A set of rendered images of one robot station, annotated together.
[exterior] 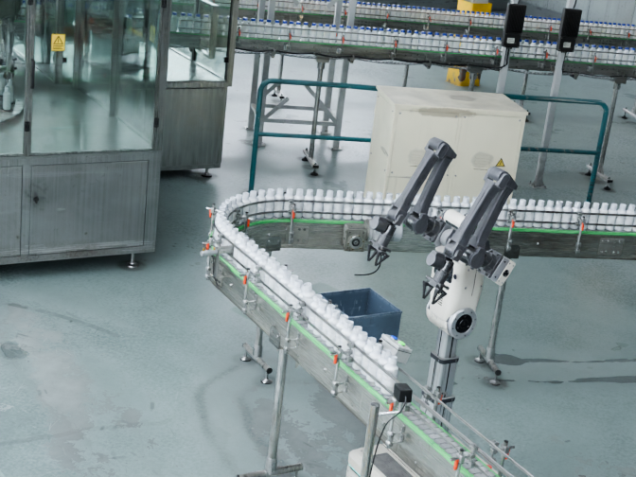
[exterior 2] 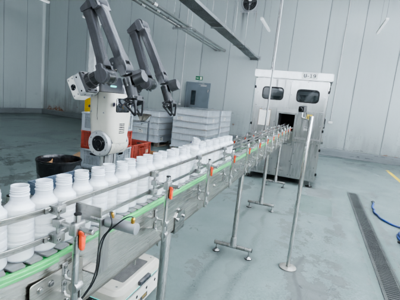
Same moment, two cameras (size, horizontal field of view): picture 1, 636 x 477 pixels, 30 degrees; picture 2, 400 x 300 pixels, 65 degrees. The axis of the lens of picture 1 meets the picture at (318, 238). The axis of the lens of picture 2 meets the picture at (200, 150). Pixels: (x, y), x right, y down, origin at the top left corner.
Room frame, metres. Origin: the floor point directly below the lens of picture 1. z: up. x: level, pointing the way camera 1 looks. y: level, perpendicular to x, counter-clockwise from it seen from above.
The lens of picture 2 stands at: (5.99, 1.22, 1.38)
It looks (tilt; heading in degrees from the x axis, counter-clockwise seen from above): 9 degrees down; 231
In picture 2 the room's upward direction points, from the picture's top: 6 degrees clockwise
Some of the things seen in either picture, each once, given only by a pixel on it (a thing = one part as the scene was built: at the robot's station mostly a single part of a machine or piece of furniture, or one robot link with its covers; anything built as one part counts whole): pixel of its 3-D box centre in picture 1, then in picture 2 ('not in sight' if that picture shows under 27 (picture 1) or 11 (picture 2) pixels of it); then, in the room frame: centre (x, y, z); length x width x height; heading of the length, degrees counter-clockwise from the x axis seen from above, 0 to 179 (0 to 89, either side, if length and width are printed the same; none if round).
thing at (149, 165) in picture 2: (270, 273); (146, 176); (5.42, 0.21, 1.08); 0.06 x 0.06 x 0.17
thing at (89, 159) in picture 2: not in sight; (106, 155); (4.40, -2.68, 0.55); 0.61 x 0.41 x 0.22; 38
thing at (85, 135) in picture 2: not in sight; (108, 138); (4.40, -2.68, 0.78); 0.61 x 0.41 x 0.22; 38
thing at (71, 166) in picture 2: not in sight; (58, 187); (5.11, -2.19, 0.32); 0.45 x 0.45 x 0.64
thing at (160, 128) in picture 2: not in sight; (154, 126); (1.23, -6.99, 0.50); 1.23 x 1.05 x 1.00; 29
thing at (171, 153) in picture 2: (285, 288); (169, 168); (5.27, 0.13, 1.08); 0.06 x 0.06 x 0.17
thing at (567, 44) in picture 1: (567, 30); not in sight; (11.22, -2.10, 1.55); 0.17 x 0.15 x 0.42; 103
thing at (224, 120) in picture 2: not in sight; (211, 127); (-0.72, -6.66, 0.59); 1.25 x 1.03 x 1.17; 32
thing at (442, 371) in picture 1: (438, 391); not in sight; (5.21, -0.67, 0.66); 0.11 x 0.11 x 0.40; 31
